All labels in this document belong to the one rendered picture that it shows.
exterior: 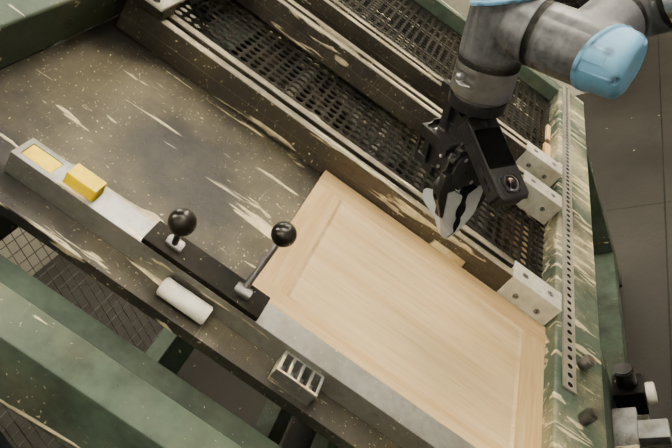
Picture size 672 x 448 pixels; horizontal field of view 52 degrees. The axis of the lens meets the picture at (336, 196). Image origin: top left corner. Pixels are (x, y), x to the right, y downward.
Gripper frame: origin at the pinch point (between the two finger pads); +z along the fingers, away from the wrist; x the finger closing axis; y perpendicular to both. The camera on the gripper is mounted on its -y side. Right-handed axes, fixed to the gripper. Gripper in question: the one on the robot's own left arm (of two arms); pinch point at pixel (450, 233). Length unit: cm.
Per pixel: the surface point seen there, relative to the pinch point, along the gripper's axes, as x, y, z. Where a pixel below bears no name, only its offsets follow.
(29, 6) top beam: 42, 63, -10
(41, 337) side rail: 52, 7, 7
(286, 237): 18.0, 13.1, 6.1
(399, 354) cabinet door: -1.1, 4.3, 29.5
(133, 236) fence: 36.9, 23.5, 8.9
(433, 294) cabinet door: -17.3, 16.1, 32.0
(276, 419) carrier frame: -32, 90, 171
